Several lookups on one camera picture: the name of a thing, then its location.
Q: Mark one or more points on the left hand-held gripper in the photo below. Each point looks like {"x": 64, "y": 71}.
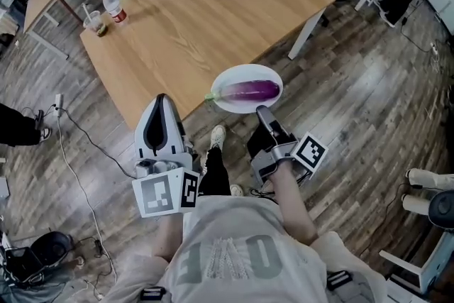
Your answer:
{"x": 159, "y": 193}

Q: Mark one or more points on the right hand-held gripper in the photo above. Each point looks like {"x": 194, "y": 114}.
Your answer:
{"x": 283, "y": 156}

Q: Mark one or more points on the purple eggplant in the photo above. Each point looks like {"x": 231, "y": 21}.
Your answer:
{"x": 248, "y": 90}

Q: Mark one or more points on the white oval plate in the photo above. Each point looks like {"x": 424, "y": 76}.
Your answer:
{"x": 248, "y": 74}

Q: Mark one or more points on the person's right forearm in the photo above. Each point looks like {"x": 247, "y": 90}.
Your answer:
{"x": 292, "y": 202}

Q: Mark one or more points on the person's left forearm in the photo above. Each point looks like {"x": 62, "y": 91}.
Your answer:
{"x": 166, "y": 237}

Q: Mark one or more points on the person's white shoe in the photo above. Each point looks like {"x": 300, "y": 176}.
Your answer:
{"x": 217, "y": 136}
{"x": 237, "y": 189}

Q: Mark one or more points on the person's black trouser leg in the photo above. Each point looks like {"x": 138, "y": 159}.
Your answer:
{"x": 217, "y": 170}

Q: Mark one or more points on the white power strip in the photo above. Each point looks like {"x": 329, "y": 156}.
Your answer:
{"x": 58, "y": 101}

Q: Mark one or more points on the person's grey printed shirt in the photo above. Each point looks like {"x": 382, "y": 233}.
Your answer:
{"x": 244, "y": 252}

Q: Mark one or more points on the clear plastic cup with straw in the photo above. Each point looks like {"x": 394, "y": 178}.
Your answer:
{"x": 95, "y": 23}

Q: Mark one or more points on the plastic bottle with red label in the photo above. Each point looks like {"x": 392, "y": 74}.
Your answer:
{"x": 114, "y": 9}

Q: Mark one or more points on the black round floor appliance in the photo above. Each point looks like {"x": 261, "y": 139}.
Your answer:
{"x": 49, "y": 248}

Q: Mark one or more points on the white metal frame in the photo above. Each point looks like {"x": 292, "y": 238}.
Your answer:
{"x": 418, "y": 266}

